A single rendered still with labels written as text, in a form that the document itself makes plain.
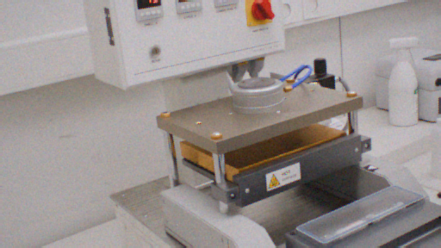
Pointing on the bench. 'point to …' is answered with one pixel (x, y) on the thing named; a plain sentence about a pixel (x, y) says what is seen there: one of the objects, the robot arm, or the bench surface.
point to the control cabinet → (183, 49)
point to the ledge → (393, 135)
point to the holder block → (391, 232)
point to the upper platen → (243, 159)
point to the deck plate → (150, 197)
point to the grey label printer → (429, 83)
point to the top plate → (257, 112)
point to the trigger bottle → (403, 84)
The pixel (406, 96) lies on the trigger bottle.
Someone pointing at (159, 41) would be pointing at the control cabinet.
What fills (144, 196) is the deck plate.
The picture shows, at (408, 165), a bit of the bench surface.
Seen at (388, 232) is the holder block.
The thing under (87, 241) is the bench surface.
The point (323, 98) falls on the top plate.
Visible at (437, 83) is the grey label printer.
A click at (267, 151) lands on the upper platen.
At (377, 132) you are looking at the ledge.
